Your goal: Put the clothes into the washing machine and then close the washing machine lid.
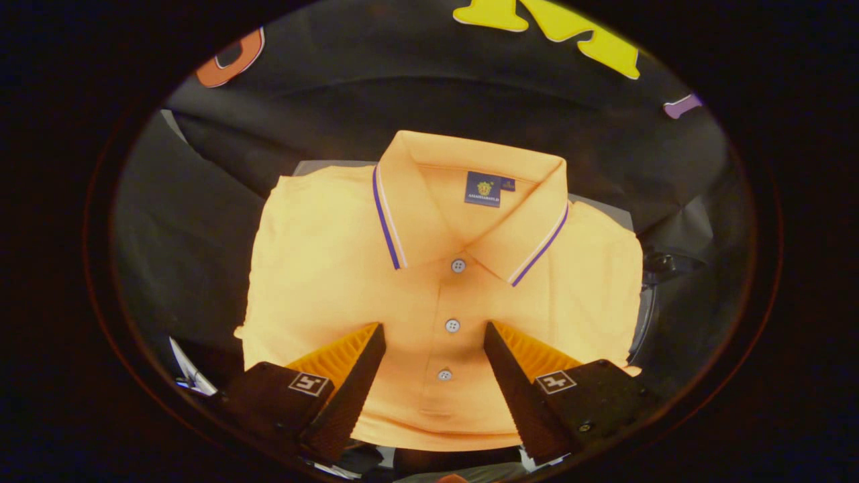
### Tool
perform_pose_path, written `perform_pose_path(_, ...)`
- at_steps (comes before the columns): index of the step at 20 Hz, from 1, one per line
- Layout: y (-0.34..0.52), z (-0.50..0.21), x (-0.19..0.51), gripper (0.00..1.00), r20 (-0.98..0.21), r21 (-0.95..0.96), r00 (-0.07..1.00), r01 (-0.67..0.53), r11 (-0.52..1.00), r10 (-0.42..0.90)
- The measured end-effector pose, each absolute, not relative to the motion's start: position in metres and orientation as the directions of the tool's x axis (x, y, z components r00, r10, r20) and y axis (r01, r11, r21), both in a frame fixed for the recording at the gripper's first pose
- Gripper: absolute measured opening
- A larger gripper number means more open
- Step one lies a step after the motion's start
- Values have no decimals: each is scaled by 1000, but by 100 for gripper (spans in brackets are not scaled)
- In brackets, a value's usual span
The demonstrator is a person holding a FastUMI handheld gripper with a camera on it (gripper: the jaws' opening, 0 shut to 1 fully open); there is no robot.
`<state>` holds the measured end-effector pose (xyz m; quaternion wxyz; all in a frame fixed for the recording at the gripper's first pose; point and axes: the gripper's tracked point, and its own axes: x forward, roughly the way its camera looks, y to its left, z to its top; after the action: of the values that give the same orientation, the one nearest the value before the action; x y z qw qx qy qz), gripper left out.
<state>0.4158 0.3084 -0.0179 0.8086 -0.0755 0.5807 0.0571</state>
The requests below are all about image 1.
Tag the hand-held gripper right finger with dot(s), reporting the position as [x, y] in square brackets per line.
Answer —
[517, 396]

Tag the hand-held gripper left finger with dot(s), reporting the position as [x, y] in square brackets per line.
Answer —
[345, 402]

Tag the orange polo shirt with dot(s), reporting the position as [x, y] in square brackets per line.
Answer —
[335, 268]

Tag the grey washing machine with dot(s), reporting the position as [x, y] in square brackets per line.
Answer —
[649, 315]

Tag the dark washing machine lid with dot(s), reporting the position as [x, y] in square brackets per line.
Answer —
[664, 265]

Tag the grey metal cabinet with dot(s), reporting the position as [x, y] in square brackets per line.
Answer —
[604, 211]

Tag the black backdrop cloth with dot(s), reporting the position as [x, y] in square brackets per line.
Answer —
[335, 80]

